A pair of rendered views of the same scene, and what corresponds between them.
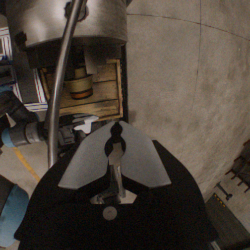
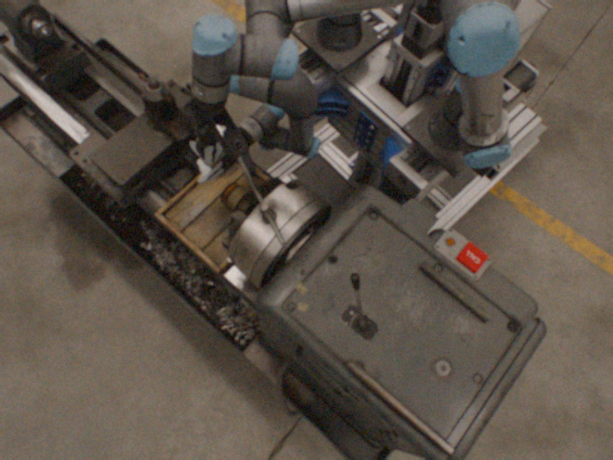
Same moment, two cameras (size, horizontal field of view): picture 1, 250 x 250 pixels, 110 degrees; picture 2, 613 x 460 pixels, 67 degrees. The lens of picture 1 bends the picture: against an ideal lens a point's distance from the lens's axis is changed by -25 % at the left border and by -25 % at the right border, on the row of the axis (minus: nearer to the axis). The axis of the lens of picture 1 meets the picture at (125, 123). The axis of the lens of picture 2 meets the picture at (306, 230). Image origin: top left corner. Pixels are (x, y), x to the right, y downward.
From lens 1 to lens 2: 1.01 m
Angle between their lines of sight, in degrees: 36
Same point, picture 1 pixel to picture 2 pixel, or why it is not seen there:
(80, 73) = (244, 204)
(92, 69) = (237, 214)
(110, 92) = (197, 232)
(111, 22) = (248, 233)
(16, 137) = (265, 116)
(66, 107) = (236, 179)
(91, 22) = (257, 218)
